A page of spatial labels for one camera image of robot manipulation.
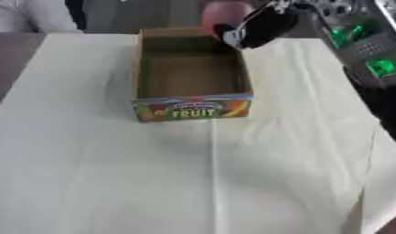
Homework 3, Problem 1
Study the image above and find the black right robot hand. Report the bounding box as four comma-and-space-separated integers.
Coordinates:
211, 3, 300, 50

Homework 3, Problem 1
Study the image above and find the pink toy fruit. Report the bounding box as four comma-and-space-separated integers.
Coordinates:
200, 0, 255, 38

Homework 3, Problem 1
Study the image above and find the open cardboard box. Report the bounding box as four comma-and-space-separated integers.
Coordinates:
130, 27, 255, 123

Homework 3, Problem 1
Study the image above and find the person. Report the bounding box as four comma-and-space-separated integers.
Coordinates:
0, 0, 89, 35

